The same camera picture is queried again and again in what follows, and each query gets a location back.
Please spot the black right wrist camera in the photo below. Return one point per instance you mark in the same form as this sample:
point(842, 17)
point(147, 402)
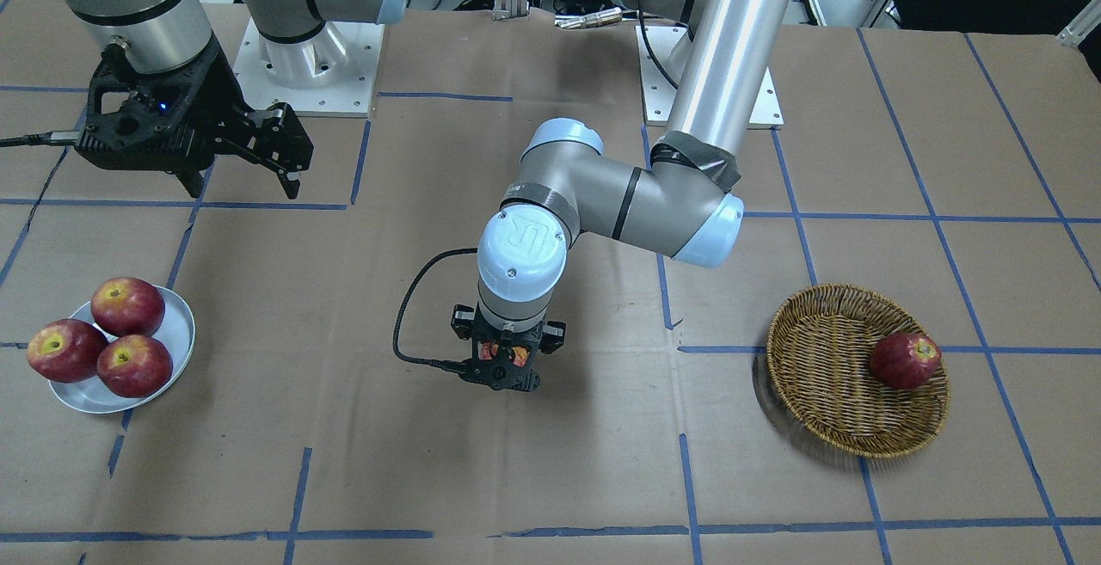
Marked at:
point(134, 121)

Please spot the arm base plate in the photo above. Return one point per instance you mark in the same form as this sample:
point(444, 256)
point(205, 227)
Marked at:
point(669, 48)
point(344, 75)

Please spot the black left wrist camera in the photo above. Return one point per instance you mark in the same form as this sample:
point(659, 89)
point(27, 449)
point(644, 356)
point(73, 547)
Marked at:
point(500, 375)

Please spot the red yellow apple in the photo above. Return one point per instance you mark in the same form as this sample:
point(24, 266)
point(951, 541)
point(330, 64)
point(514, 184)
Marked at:
point(513, 355)

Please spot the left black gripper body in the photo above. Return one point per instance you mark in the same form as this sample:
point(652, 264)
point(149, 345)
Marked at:
point(551, 334)

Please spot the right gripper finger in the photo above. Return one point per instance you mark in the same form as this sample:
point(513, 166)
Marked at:
point(194, 183)
point(273, 138)

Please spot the red apple on plate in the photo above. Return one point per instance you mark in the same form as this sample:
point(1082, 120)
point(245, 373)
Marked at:
point(66, 351)
point(128, 306)
point(134, 366)

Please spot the woven wicker basket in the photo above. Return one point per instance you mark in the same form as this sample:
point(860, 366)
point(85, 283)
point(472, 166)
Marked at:
point(818, 349)

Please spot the dark red apple in basket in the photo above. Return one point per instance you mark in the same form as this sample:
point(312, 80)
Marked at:
point(905, 361)

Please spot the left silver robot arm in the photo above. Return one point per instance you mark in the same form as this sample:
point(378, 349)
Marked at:
point(682, 206)

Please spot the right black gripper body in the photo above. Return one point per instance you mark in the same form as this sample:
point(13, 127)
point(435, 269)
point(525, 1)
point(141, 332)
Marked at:
point(215, 94)

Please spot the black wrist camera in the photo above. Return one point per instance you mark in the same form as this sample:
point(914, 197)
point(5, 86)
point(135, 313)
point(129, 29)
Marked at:
point(500, 375)
point(134, 121)

